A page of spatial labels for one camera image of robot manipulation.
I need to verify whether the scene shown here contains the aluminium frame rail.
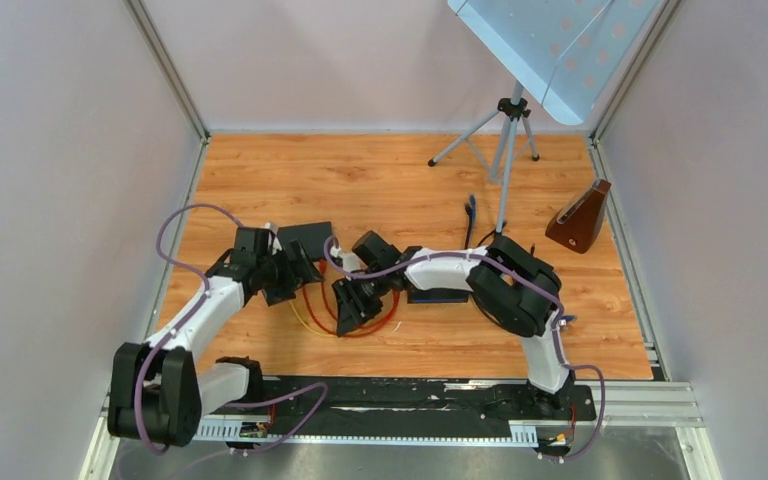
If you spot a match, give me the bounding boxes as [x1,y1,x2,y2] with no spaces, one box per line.
[80,375,721,479]

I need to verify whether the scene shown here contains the black network switch red cables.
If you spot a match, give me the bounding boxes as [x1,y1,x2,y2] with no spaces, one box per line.
[276,221,336,262]

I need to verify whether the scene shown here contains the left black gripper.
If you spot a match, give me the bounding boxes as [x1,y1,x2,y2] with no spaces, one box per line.
[256,238,324,306]

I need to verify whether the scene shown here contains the light blue perforated panel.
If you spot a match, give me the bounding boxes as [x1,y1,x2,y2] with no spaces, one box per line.
[447,0,662,126]

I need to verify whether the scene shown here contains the black network switch blue cables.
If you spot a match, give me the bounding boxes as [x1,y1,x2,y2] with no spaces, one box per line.
[405,287,471,306]

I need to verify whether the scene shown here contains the brown wooden metronome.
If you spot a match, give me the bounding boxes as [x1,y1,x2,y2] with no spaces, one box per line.
[545,178,612,254]

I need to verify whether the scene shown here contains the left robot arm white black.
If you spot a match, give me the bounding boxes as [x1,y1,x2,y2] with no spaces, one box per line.
[107,227,324,452]

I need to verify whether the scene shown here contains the yellow ethernet cable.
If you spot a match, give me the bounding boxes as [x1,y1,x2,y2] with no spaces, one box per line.
[288,298,332,338]

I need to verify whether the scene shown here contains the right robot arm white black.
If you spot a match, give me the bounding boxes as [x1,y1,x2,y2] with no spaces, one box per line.
[322,231,571,418]

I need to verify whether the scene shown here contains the grey tripod stand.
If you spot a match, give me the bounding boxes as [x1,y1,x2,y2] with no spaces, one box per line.
[427,80,540,236]

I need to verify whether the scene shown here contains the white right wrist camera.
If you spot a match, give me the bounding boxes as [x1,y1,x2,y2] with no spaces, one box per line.
[329,246,362,272]

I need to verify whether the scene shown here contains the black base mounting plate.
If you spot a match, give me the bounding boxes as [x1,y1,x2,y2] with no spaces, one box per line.
[242,375,597,439]

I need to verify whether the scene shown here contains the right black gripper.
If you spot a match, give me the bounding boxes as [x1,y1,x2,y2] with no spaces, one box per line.
[333,267,390,338]

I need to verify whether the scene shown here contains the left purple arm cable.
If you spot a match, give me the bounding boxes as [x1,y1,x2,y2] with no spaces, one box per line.
[132,202,330,480]

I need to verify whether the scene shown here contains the red ethernet cable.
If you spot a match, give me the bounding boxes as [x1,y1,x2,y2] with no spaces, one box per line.
[300,260,404,340]

